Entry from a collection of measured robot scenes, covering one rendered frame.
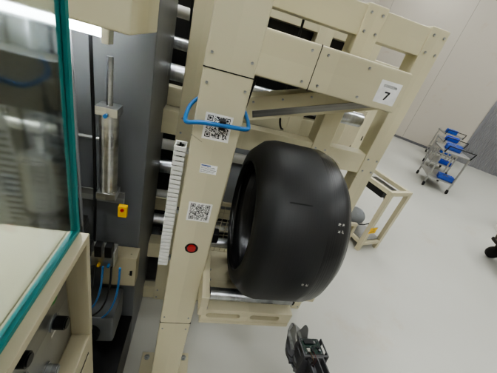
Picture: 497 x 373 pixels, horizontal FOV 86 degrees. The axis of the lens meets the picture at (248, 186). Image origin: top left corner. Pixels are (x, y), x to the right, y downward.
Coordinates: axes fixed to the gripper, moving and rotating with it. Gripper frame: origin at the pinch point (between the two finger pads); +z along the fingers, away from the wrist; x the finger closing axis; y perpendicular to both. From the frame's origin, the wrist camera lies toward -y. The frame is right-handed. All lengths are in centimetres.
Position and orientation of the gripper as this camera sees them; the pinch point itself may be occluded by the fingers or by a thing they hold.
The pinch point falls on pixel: (292, 328)
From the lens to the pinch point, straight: 95.5
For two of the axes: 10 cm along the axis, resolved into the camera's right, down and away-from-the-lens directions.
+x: -9.6, -1.7, -2.3
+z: -1.4, -4.0, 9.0
